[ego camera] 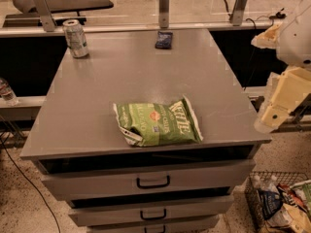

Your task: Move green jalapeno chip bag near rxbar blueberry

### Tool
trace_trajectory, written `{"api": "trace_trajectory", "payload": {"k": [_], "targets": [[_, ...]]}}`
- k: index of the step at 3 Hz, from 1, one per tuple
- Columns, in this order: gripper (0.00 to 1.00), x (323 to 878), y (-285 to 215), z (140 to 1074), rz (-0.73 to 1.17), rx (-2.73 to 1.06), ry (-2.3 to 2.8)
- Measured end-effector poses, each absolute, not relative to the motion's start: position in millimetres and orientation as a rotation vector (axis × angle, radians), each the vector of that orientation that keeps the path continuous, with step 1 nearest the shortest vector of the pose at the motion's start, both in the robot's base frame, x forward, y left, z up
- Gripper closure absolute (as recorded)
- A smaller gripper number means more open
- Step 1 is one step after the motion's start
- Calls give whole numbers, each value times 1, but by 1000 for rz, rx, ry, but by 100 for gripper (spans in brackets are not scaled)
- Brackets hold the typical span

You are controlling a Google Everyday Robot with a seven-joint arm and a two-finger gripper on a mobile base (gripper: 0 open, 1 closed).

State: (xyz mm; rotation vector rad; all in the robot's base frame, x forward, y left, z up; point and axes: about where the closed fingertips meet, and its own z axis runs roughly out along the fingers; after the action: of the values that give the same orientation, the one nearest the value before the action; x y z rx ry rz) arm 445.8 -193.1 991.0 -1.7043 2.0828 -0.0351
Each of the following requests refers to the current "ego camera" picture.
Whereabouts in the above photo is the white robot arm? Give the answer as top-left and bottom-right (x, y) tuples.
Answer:
(251, 0), (311, 133)

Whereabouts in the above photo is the black cable on rail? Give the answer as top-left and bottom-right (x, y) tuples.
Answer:
(220, 0), (288, 31)

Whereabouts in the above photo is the black bench seat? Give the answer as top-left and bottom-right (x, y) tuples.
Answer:
(3, 0), (114, 27)

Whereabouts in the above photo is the green white snack bag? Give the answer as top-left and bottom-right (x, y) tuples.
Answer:
(291, 180), (311, 216)

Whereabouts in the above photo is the white green soda can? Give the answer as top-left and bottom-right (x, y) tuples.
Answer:
(62, 19), (88, 58)

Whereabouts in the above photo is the top grey drawer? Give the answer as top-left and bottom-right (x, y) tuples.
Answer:
(42, 159), (255, 201)

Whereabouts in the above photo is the wire mesh basket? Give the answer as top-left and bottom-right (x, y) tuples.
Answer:
(245, 171), (310, 233)

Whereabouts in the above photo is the blue rxbar blueberry bar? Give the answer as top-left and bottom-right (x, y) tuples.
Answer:
(155, 31), (173, 50)

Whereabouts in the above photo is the middle grey drawer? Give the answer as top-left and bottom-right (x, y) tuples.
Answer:
(69, 195), (234, 228)

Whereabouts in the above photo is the dark blue snack bag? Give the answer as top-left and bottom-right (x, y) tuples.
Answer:
(259, 189), (283, 220)

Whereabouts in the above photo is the bottom grey drawer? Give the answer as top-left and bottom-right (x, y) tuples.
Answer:
(86, 215), (219, 233)

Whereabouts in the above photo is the clear plastic water bottle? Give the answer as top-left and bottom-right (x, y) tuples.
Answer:
(0, 78), (18, 106)

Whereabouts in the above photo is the grey drawer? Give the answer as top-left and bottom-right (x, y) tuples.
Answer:
(42, 159), (255, 201)
(86, 215), (219, 233)
(69, 195), (234, 228)

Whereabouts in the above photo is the red snack bag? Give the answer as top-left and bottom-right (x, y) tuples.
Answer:
(277, 183), (306, 212)

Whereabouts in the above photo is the grey drawer cabinet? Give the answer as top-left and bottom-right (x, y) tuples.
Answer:
(19, 28), (273, 233)

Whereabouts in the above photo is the metal bracket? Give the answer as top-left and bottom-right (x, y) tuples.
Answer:
(33, 0), (56, 32)
(229, 0), (248, 26)
(158, 0), (169, 28)

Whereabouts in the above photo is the right metal bracket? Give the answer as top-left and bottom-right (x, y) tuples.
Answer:
(229, 0), (248, 26)

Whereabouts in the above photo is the green jalapeno chip bag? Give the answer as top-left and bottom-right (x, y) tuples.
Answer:
(114, 96), (203, 147)

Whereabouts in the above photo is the black floor cable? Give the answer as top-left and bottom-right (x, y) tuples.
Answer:
(0, 136), (62, 233)

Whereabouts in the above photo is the left metal bracket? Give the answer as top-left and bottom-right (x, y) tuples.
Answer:
(33, 0), (56, 32)

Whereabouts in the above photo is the tan snack bag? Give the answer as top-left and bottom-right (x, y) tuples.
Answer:
(267, 204), (311, 233)

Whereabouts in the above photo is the middle metal bracket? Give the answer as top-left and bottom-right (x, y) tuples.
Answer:
(158, 0), (169, 28)

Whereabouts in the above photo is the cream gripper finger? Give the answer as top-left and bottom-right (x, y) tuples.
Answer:
(251, 24), (280, 50)

